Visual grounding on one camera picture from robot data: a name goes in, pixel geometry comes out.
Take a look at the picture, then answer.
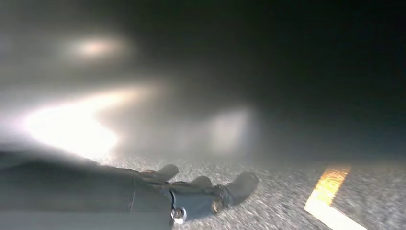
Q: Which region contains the yellow floor tape square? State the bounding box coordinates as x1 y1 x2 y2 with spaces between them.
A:
303 164 369 230

